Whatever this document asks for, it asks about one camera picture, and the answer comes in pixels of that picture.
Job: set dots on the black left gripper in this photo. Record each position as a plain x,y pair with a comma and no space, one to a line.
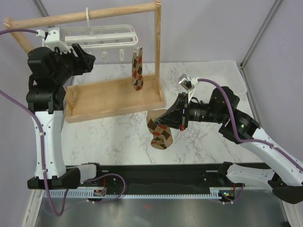
84,63

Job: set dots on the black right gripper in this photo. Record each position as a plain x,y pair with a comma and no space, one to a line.
174,117

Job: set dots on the white plastic clip hanger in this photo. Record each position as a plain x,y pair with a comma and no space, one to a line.
92,38

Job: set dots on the argyle sock beige orange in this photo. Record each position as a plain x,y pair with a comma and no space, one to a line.
137,69

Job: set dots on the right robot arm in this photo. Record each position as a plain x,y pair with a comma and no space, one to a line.
284,175

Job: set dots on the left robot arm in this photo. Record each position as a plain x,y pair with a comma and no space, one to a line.
50,71

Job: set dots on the wooden hanger stand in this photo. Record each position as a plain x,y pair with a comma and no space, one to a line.
108,97

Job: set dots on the white perforated plastic basket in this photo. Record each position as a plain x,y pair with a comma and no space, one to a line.
224,73

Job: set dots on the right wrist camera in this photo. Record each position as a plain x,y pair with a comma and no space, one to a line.
188,84

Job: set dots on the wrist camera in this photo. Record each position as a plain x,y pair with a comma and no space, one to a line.
54,39
188,84

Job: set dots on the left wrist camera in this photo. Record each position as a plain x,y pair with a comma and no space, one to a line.
54,39

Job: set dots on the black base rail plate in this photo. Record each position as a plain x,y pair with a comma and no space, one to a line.
162,178

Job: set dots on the white cable duct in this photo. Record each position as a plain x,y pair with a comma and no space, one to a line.
94,193

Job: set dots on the aluminium frame post right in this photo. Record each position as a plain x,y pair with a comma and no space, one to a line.
261,31

